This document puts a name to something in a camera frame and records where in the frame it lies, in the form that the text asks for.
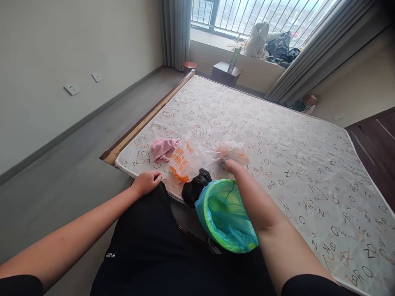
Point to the person's right hand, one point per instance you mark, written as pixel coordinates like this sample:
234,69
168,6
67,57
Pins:
231,166

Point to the person's left hand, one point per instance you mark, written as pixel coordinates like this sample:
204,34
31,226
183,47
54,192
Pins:
147,182

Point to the person's left fingers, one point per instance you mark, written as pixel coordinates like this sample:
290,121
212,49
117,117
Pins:
155,176

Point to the person's right fingers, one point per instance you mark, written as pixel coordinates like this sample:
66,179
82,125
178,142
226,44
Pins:
226,164

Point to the white plastic bag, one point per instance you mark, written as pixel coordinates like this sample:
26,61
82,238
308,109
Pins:
236,151

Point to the pink cloth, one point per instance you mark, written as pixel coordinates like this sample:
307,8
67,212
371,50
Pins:
163,149

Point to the clear orange-print plastic bag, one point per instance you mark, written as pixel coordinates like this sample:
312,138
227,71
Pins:
188,157

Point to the black plastic bag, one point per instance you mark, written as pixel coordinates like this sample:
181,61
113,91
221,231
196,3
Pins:
193,189

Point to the green plastic bin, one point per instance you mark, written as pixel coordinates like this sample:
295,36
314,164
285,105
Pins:
216,209

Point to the letter-print white mattress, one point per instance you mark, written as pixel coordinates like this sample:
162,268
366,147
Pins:
293,154

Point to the blue bin liner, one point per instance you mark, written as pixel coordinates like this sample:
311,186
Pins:
239,234

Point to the person's legs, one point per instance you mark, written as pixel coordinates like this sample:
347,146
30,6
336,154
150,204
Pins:
154,256

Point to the dark wooden nightstand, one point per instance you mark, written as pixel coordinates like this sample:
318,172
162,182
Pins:
223,72

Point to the bags on floor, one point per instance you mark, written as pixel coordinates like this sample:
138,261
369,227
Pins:
307,103

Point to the green bottle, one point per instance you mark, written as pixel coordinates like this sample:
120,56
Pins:
234,58

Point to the white backpack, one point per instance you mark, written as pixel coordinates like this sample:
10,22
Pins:
256,40

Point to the wide grey curtain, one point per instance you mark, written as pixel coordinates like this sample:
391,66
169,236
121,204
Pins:
308,58

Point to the narrow grey curtain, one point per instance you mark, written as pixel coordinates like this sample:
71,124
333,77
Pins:
176,34

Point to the window with railing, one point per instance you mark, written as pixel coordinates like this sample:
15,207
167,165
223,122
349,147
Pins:
247,15

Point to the dark wooden headboard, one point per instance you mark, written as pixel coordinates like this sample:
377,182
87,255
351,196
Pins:
376,145

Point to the wooden bed frame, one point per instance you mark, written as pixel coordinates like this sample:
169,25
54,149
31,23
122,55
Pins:
145,120

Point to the white wall socket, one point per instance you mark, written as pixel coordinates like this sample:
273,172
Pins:
72,89
339,117
97,76

